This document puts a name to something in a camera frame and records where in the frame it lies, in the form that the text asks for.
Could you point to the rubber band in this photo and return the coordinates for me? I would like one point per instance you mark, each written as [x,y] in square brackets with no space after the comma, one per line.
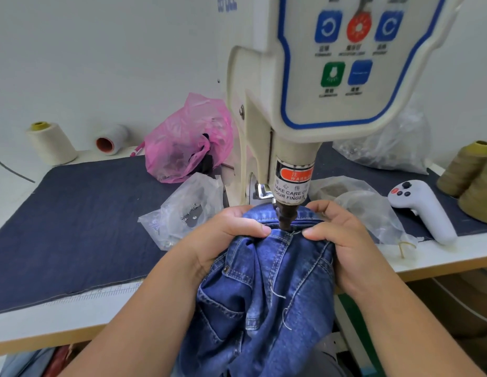
[405,247]

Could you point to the clear plastic bag with parts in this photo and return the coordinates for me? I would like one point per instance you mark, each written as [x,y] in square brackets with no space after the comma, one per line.
[388,141]

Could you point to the person's left thumb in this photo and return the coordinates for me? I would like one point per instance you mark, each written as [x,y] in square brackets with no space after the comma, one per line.
[251,228]

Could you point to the white handheld controller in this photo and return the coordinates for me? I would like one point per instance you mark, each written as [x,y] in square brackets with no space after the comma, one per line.
[424,208]

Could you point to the person's left forearm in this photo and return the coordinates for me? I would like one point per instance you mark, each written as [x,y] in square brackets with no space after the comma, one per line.
[149,314]

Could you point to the person's left hand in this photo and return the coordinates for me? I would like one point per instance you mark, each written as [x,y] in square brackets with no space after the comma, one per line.
[212,241]

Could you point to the blue denim jeans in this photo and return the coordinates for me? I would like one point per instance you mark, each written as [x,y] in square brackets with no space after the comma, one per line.
[267,294]

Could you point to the person's right forearm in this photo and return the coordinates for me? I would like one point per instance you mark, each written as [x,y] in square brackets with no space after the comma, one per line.
[408,329]

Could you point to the white thread spool orange core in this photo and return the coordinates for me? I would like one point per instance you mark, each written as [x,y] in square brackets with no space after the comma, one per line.
[111,139]

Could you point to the clear bag of metal buttons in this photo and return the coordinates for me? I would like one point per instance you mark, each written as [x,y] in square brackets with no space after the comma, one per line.
[184,211]

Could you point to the white button press machine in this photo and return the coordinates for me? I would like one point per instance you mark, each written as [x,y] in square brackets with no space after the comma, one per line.
[326,86]

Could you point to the dark blue denim mat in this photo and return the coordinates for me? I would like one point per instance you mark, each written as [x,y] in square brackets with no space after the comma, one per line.
[78,231]

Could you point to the clear crumpled plastic bag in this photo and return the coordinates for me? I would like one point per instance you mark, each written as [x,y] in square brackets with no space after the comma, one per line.
[365,211]

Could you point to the person's right thumb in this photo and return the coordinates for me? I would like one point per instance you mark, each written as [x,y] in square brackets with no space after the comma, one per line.
[317,230]

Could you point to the cream thread cone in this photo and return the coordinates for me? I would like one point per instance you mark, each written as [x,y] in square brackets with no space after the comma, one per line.
[51,143]

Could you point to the pink plastic bag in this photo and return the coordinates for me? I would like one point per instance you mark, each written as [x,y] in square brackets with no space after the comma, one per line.
[184,141]

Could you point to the person's right hand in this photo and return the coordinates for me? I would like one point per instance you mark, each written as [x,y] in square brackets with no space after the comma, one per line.
[347,247]

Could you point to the olive thread cone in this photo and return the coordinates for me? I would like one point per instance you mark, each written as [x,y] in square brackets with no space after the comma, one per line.
[463,168]
[481,196]

